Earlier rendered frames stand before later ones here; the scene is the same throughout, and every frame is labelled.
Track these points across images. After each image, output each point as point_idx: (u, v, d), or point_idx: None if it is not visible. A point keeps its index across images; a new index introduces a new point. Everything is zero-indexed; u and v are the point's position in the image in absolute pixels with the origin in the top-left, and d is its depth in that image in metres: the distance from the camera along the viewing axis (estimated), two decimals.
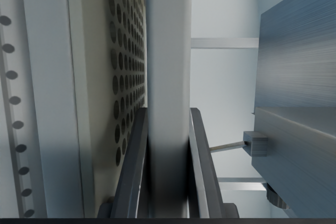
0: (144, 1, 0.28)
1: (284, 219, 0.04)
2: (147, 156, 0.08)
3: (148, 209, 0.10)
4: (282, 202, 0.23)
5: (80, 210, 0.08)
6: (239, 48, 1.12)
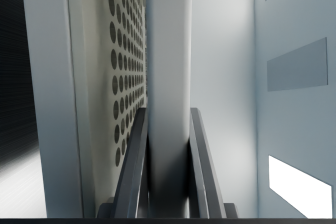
0: (143, 1, 0.28)
1: (284, 219, 0.04)
2: (147, 156, 0.08)
3: (148, 209, 0.10)
4: None
5: (79, 211, 0.08)
6: None
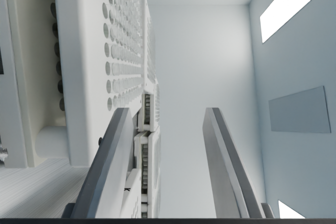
0: None
1: (284, 219, 0.04)
2: (121, 156, 0.08)
3: None
4: None
5: None
6: None
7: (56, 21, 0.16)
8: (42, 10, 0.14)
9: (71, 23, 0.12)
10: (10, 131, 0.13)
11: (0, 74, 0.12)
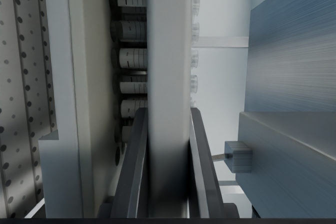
0: None
1: (284, 219, 0.04)
2: (147, 156, 0.08)
3: None
4: None
5: None
6: (230, 48, 1.08)
7: (113, 45, 0.11)
8: (104, 34, 0.10)
9: (172, 62, 0.07)
10: None
11: (53, 140, 0.08)
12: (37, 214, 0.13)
